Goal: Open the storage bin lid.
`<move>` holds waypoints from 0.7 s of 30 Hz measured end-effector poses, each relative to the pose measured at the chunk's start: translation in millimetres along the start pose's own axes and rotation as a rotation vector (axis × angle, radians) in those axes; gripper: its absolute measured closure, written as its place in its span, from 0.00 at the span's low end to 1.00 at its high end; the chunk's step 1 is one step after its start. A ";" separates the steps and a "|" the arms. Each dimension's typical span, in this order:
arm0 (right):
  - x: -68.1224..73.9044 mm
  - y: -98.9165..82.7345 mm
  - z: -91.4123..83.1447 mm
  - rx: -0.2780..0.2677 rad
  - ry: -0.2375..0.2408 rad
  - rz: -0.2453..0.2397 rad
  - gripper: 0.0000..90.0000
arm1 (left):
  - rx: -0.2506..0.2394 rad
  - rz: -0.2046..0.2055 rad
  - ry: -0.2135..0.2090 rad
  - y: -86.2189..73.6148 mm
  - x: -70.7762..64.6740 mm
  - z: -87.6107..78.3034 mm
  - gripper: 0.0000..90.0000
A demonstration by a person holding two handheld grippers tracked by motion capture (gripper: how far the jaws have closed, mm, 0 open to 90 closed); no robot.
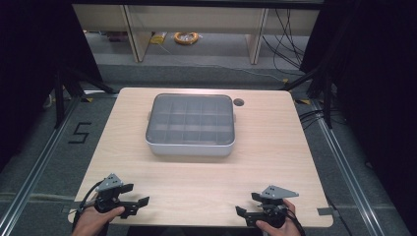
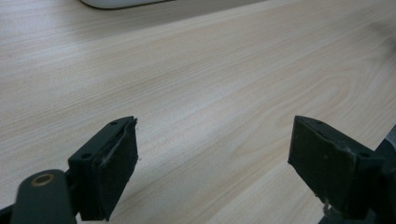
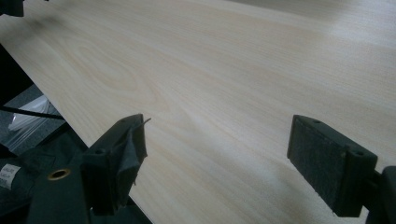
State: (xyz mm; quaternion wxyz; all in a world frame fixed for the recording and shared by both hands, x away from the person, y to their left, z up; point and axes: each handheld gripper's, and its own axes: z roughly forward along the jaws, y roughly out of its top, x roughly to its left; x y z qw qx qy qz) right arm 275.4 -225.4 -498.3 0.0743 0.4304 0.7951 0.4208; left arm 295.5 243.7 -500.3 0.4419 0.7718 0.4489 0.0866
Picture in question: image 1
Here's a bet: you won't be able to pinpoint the black floor cables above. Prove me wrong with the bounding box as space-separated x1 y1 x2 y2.
298 109 345 131

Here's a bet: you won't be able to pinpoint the bundle of hanging black cables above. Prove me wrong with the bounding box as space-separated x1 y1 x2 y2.
262 8 307 74

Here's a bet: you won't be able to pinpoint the person's right hand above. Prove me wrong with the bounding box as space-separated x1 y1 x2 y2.
255 199 307 236

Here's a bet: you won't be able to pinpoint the black curtain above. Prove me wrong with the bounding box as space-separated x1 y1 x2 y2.
0 0 104 171
299 0 417 230

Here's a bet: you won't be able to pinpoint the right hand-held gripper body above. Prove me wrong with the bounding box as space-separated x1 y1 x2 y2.
245 184 300 229

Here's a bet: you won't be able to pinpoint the white compartment box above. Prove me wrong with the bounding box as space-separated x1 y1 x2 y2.
145 92 237 157

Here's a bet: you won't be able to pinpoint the aluminium floor rail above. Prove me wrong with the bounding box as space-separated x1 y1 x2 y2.
0 95 81 236
310 98 385 236

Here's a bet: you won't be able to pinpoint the person's left hand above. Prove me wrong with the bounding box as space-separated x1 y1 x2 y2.
71 206 127 236

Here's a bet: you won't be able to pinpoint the beige desk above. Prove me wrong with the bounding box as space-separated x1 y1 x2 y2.
72 4 321 65

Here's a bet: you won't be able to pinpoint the yellow bundle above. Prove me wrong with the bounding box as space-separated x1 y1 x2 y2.
149 31 168 45

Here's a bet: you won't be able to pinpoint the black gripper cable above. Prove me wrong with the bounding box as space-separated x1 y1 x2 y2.
72 180 103 232
285 207 307 236

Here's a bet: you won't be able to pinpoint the black metal stand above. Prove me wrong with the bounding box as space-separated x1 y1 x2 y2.
280 64 334 130
53 64 116 130

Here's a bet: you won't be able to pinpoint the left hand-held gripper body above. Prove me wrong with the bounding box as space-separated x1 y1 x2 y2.
93 172 140 220

